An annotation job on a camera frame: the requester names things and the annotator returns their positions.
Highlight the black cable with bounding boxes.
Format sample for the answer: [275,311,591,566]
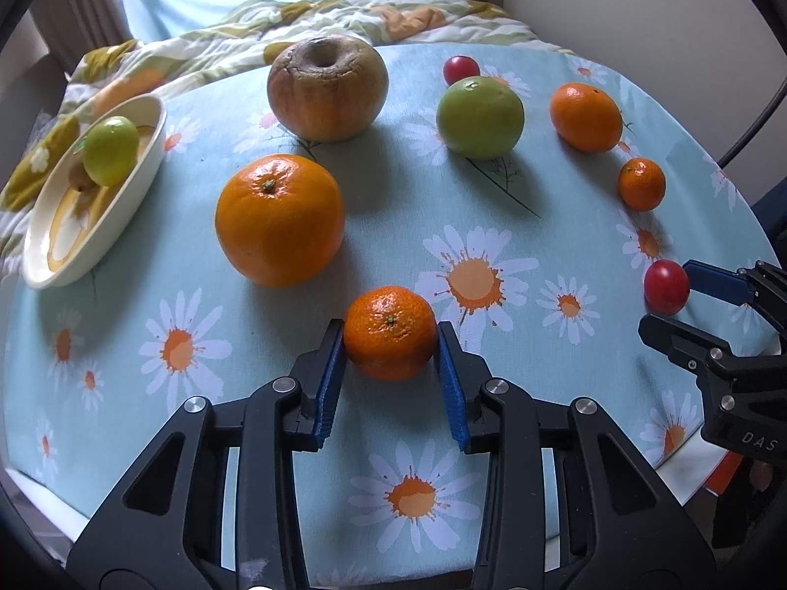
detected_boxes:
[716,83,787,168]

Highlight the red cherry tomato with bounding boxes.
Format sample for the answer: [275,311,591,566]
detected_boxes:
[643,259,691,314]
[443,55,481,87]

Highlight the light blue daisy tablecloth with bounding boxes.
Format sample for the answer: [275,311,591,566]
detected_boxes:
[3,43,779,572]

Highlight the green apple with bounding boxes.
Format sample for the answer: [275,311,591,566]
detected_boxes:
[436,76,525,157]

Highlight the small mandarin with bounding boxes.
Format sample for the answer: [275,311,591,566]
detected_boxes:
[618,158,666,212]

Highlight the mandarin with green stem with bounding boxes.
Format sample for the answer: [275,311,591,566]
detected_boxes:
[342,286,439,382]

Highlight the green lime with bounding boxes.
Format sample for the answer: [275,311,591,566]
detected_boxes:
[82,116,140,187]

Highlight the large orange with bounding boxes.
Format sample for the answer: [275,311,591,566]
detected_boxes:
[214,154,346,289]

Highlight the medium orange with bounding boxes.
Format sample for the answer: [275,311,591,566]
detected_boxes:
[549,82,624,154]

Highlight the wrinkled brown apple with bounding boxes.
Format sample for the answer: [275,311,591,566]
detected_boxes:
[267,37,388,144]

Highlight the cream oval dish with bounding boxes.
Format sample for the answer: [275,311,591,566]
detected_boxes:
[23,94,168,290]

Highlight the small brown kiwi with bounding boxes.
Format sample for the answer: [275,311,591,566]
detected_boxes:
[67,160,97,193]

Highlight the green and yellow quilt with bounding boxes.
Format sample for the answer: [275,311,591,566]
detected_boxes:
[0,0,536,259]

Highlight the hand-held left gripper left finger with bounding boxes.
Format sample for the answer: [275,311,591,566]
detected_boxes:
[64,318,346,590]

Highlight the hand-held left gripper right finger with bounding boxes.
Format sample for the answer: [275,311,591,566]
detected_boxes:
[435,321,718,590]

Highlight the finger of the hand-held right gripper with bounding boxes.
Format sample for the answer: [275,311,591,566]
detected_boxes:
[681,260,787,324]
[638,313,739,382]

